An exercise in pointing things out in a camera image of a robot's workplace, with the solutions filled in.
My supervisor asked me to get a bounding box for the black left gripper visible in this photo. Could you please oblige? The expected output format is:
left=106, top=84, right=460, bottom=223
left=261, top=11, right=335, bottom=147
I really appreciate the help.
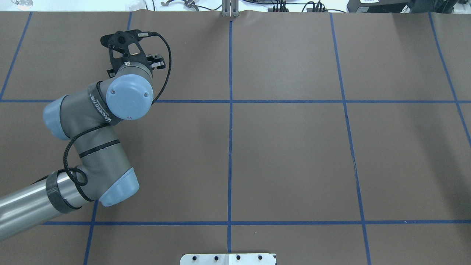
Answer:
left=107, top=52, right=166, bottom=78

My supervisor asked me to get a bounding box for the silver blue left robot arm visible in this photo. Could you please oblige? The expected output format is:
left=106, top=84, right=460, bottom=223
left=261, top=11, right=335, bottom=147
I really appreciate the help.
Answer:
left=1, top=54, right=167, bottom=241

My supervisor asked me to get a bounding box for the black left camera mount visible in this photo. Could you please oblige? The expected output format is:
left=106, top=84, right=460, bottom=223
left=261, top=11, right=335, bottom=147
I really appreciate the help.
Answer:
left=100, top=29, right=144, bottom=53

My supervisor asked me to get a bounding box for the grey aluminium post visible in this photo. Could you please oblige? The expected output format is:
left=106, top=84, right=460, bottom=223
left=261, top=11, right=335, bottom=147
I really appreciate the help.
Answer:
left=221, top=0, right=240, bottom=17

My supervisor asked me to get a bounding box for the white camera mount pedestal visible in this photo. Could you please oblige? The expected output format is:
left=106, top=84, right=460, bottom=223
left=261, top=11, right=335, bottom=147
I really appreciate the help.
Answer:
left=180, top=253, right=277, bottom=265

